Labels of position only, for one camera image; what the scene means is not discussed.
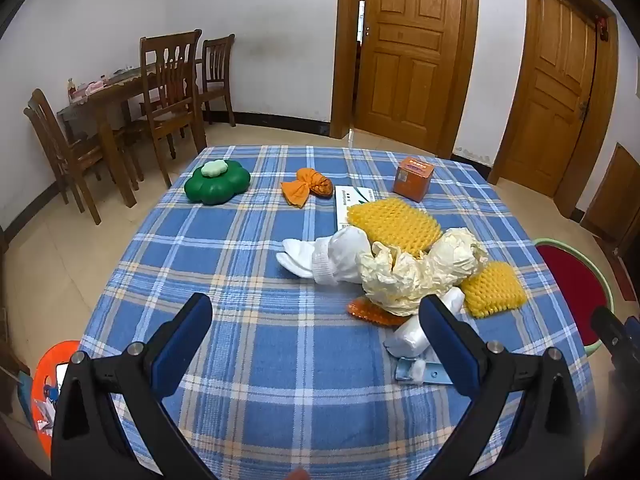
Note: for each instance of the red basin with green rim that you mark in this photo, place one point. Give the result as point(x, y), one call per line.
point(570, 275)

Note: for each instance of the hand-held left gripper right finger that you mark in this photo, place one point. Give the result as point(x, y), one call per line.
point(450, 345)

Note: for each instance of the small bottle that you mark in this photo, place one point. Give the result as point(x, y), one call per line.
point(70, 86)

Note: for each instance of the blue plastic piece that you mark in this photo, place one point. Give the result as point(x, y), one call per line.
point(437, 374)

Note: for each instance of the orange cardboard box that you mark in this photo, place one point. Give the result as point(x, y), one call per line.
point(412, 182)

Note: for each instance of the blue plaid tablecloth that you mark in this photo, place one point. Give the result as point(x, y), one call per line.
point(275, 310)

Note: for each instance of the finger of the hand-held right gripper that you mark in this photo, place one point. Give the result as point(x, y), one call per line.
point(612, 327)

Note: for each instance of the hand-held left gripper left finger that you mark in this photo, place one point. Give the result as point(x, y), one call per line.
point(182, 340)

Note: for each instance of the orange foam net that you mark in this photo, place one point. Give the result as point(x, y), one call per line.
point(372, 315)

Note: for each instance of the white leaflet box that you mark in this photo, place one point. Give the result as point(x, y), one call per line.
point(345, 205)

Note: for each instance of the orange mesh bag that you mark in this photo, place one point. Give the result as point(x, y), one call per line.
point(305, 185)

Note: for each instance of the cream paper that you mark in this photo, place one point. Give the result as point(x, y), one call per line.
point(457, 252)
point(395, 280)

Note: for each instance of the wooden door frame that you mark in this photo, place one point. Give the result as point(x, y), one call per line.
point(607, 110)
point(465, 60)

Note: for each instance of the red door ornament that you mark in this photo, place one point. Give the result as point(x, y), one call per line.
point(601, 25)

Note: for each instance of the green flower-shaped container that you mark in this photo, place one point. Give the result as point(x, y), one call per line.
point(217, 187)

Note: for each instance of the low wooden cabinet door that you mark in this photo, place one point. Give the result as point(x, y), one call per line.
point(615, 195)

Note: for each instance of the pink packet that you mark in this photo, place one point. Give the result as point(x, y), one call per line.
point(90, 89)

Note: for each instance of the wooden panel door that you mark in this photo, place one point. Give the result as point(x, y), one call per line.
point(405, 60)
point(550, 100)

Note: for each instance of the white socks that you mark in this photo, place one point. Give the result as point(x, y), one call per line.
point(330, 260)

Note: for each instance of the small yellow foam net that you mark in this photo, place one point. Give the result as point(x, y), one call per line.
point(492, 290)

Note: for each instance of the large yellow foam net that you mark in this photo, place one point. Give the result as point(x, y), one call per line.
point(395, 222)

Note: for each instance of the red door mat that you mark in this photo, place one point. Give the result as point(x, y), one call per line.
point(627, 272)

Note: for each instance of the white plastic bag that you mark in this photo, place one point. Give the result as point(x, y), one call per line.
point(407, 342)

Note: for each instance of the white cotton ball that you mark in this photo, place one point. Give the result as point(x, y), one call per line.
point(416, 370)

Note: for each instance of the wooden dining chair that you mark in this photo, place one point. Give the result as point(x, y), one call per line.
point(65, 145)
point(217, 70)
point(167, 85)

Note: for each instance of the wooden dining table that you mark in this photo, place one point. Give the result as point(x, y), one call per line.
point(107, 102)

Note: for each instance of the orange plastic tub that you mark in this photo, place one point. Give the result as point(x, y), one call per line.
point(45, 365)

